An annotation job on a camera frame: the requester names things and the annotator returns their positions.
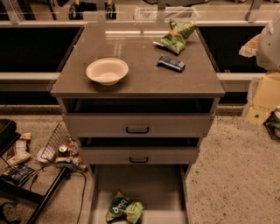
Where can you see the grey drawer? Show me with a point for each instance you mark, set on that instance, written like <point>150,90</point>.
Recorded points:
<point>86,125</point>
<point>138,156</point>
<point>161,188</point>

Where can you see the middle grey drawer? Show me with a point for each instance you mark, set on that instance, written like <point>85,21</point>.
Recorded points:
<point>138,156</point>

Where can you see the soda can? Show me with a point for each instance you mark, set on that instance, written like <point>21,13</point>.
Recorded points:
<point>63,150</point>

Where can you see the bottom grey drawer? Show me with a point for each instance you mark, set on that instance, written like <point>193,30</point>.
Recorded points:
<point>161,188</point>

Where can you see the white round lid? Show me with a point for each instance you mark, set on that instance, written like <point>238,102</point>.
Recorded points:
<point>46,155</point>

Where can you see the white snack wrapper on floor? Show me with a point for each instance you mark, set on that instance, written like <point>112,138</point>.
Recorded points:
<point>19,152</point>

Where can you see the wire basket with snacks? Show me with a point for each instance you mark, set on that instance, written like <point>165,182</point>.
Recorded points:
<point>73,159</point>

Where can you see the black metal stand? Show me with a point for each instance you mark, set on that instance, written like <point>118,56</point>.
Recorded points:
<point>8,136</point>

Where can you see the blue packet on floor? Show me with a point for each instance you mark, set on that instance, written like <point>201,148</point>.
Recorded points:
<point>18,175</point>

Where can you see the grey drawer cabinet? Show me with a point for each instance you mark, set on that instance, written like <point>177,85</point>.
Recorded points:
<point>147,89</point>

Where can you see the green chip bag on counter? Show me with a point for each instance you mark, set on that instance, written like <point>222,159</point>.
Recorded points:
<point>175,39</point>

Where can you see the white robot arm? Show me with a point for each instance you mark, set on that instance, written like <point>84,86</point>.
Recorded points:
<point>266,47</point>

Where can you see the top grey drawer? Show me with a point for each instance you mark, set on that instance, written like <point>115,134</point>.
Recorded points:
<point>86,125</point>

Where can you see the black crate at right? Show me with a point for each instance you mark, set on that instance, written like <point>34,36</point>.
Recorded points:
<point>272,125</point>

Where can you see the green rice chip bag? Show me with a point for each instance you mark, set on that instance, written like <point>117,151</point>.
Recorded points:
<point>122,205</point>

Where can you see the blue snack packet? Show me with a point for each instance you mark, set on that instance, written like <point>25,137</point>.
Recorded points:
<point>171,64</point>

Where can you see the white paper bowl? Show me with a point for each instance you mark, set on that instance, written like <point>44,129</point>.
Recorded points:
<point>107,71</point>

